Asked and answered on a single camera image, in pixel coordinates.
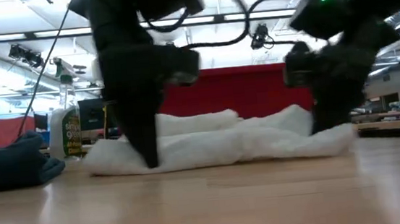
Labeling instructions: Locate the green-label spray cleaner bottle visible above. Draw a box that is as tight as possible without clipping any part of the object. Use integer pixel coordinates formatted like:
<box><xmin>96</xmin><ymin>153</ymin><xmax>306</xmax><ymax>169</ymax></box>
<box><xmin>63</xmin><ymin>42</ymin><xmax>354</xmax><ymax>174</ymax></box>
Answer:
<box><xmin>41</xmin><ymin>56</ymin><xmax>85</xmax><ymax>164</ymax></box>

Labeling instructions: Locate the black left camera cable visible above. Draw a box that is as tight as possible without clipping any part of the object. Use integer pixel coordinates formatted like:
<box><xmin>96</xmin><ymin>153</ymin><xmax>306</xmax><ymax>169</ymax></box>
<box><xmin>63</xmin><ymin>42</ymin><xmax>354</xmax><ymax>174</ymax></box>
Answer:
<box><xmin>175</xmin><ymin>0</ymin><xmax>253</xmax><ymax>52</ymax></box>

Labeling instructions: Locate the wooden workbench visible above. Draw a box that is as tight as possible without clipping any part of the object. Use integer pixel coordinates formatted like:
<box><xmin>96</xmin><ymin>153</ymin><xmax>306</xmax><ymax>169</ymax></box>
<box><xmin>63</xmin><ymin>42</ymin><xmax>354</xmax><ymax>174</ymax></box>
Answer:
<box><xmin>352</xmin><ymin>111</ymin><xmax>400</xmax><ymax>139</ymax></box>

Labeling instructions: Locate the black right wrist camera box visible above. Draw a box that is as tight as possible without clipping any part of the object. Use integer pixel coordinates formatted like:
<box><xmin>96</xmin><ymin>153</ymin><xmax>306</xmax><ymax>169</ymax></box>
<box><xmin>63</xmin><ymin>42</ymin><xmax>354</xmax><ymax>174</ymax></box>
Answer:
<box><xmin>286</xmin><ymin>0</ymin><xmax>356</xmax><ymax>43</ymax></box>

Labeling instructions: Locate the white fluffy blanket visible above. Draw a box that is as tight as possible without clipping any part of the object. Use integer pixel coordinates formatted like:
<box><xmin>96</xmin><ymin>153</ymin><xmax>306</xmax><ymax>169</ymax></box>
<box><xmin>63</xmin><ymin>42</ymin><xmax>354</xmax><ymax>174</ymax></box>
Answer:
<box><xmin>79</xmin><ymin>96</ymin><xmax>359</xmax><ymax>180</ymax></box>

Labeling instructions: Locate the red plastic laundry bin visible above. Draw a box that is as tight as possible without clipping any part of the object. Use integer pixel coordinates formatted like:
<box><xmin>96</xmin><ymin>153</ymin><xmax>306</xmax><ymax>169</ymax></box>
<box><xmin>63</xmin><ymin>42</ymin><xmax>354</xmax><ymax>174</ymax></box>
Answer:
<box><xmin>155</xmin><ymin>59</ymin><xmax>315</xmax><ymax>127</ymax></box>

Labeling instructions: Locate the black ceiling camera with cable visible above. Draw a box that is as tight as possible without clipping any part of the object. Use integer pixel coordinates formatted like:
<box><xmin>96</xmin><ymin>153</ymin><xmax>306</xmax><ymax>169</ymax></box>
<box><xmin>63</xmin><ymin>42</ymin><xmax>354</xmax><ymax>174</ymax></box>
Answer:
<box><xmin>249</xmin><ymin>22</ymin><xmax>276</xmax><ymax>51</ymax></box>

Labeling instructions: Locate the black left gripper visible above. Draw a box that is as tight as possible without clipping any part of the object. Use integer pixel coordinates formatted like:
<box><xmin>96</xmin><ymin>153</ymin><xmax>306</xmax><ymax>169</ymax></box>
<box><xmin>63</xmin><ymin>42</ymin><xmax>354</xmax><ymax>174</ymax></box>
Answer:
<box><xmin>96</xmin><ymin>39</ymin><xmax>210</xmax><ymax>173</ymax></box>

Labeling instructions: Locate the black horizontal frame crossbar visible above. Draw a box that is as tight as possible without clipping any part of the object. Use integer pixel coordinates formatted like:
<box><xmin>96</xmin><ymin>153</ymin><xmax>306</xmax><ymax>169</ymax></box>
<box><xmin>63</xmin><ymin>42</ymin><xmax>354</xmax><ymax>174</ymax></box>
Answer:
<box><xmin>0</xmin><ymin>0</ymin><xmax>400</xmax><ymax>44</ymax></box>

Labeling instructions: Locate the thin black diagonal rod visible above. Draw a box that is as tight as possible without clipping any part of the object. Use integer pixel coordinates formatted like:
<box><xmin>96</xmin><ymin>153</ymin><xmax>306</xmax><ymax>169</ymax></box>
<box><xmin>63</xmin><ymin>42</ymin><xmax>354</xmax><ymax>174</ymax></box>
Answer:
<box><xmin>5</xmin><ymin>7</ymin><xmax>81</xmax><ymax>138</ymax></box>

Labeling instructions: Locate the dark teal towel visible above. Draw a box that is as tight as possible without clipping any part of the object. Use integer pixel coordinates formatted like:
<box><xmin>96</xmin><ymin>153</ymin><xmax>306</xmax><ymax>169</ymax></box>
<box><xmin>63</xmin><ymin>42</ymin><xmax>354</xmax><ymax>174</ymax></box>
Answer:
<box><xmin>0</xmin><ymin>127</ymin><xmax>68</xmax><ymax>192</ymax></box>

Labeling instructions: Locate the yellow hanging cable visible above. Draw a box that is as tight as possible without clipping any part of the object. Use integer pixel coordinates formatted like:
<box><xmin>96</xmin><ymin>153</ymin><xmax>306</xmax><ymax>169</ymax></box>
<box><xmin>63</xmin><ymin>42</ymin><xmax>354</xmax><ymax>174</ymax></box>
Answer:
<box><xmin>100</xmin><ymin>105</ymin><xmax>111</xmax><ymax>139</ymax></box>

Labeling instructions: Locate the red fabric partition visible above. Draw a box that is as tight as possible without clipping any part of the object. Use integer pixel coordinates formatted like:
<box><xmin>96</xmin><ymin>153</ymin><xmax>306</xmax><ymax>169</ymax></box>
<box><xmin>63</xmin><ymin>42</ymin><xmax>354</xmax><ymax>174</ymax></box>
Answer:
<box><xmin>0</xmin><ymin>114</ymin><xmax>38</xmax><ymax>148</ymax></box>

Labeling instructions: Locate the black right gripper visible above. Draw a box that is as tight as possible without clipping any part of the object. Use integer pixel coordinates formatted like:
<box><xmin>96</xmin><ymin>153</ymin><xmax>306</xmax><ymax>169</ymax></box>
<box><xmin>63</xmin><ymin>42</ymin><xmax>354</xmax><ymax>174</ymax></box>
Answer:
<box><xmin>280</xmin><ymin>22</ymin><xmax>400</xmax><ymax>137</ymax></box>

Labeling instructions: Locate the black computer monitor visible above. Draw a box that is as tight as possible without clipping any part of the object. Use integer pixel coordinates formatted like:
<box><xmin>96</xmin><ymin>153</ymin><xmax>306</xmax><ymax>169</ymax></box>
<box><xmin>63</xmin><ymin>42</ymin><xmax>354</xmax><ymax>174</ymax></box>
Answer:
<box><xmin>77</xmin><ymin>97</ymin><xmax>110</xmax><ymax>133</ymax></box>

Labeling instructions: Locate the long black ceiling camera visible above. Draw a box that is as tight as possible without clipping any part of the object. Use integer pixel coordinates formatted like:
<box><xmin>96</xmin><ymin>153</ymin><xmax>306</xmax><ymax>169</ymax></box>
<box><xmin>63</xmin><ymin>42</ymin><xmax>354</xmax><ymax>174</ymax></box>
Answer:
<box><xmin>7</xmin><ymin>41</ymin><xmax>45</xmax><ymax>71</ymax></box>

